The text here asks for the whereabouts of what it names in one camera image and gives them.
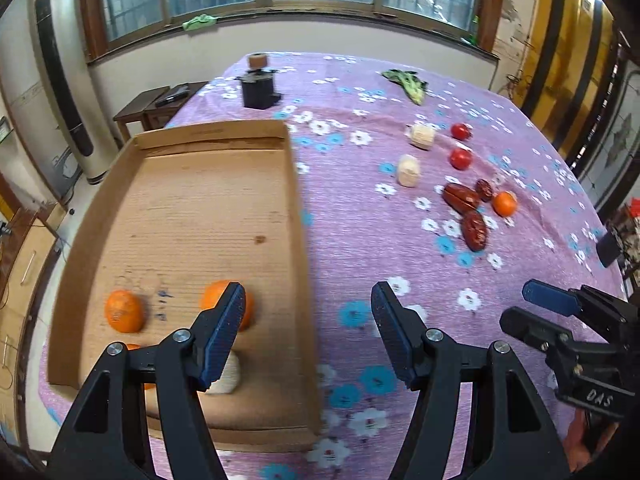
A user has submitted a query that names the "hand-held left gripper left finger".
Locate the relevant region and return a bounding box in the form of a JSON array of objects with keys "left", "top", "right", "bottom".
[{"left": 47, "top": 281, "right": 247, "bottom": 480}]

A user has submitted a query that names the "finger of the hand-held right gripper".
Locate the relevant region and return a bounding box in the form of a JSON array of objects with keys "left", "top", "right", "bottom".
[
  {"left": 500, "top": 306, "right": 576, "bottom": 356},
  {"left": 522, "top": 280, "right": 640, "bottom": 333}
]

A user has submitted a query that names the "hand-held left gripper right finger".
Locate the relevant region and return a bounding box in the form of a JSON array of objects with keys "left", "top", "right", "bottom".
[{"left": 371, "top": 281, "right": 571, "bottom": 480}]

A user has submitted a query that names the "orange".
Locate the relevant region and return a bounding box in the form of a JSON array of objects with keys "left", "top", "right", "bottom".
[
  {"left": 492, "top": 191, "right": 518, "bottom": 217},
  {"left": 200, "top": 280, "right": 255, "bottom": 332},
  {"left": 104, "top": 289, "right": 146, "bottom": 333},
  {"left": 125, "top": 342, "right": 157, "bottom": 391}
]

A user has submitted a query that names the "shallow cardboard box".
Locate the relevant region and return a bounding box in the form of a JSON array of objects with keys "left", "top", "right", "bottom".
[{"left": 46, "top": 120, "right": 322, "bottom": 453}]

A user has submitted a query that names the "white round bun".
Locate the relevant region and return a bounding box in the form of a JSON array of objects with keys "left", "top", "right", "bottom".
[
  {"left": 409, "top": 123, "right": 436, "bottom": 151},
  {"left": 202, "top": 350, "right": 243, "bottom": 395},
  {"left": 396, "top": 154, "right": 421, "bottom": 188}
]

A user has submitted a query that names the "person's right hand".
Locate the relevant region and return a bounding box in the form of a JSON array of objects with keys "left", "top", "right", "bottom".
[{"left": 564, "top": 407, "right": 621, "bottom": 476}]

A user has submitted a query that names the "black box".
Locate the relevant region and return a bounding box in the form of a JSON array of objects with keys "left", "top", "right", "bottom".
[{"left": 597, "top": 230, "right": 626, "bottom": 268}]

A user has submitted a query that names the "purple floral tablecloth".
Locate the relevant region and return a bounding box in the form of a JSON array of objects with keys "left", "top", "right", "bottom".
[{"left": 37, "top": 51, "right": 626, "bottom": 480}]

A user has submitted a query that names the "low wooden cabinet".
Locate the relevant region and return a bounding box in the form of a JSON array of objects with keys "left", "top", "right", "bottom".
[{"left": 0, "top": 200, "right": 66, "bottom": 441}]

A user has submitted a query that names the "yellow wooden door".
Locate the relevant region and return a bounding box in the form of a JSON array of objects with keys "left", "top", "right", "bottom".
[{"left": 520, "top": 0, "right": 616, "bottom": 161}]

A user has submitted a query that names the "small wooden side table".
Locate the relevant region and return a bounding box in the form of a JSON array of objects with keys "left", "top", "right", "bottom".
[{"left": 114, "top": 81, "right": 208, "bottom": 143}]

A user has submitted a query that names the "black flat gadget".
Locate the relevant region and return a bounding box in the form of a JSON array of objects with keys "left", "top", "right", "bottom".
[{"left": 155, "top": 83, "right": 190, "bottom": 107}]

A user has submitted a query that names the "green leafy vegetable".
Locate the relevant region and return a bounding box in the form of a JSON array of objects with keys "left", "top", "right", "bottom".
[{"left": 381, "top": 69, "right": 430, "bottom": 106}]

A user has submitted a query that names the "black device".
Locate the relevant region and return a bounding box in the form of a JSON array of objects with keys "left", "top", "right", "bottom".
[{"left": 235, "top": 67, "right": 282, "bottom": 109}]

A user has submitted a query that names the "green cloth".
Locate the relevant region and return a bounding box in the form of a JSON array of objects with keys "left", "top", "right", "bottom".
[{"left": 181, "top": 13, "right": 219, "bottom": 31}]

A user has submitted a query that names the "standing air conditioner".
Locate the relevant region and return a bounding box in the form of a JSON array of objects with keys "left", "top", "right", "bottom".
[{"left": 27, "top": 0, "right": 108, "bottom": 186}]

